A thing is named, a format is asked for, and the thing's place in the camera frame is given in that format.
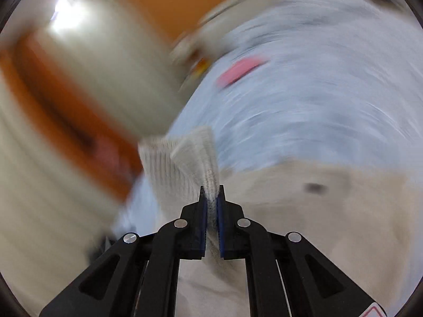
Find beige towel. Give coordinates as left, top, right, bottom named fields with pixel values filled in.
left=138, top=126, right=413, bottom=317

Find orange curtain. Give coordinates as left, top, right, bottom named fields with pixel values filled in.
left=0, top=35, right=143, bottom=200

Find wide white pleated curtain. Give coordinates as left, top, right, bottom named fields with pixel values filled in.
left=0, top=79, right=133, bottom=304

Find narrow white pleated curtain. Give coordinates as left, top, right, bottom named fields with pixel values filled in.
left=40, top=0, right=189, bottom=141

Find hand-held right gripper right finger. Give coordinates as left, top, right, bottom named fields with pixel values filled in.
left=216, top=185, right=388, bottom=317

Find bed with butterfly duvet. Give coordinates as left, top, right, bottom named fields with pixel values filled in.
left=112, top=0, right=423, bottom=238

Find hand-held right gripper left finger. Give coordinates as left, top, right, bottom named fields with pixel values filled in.
left=39, top=187, right=208, bottom=317

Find pink pillow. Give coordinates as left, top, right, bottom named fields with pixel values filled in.
left=216, top=56, right=270, bottom=88

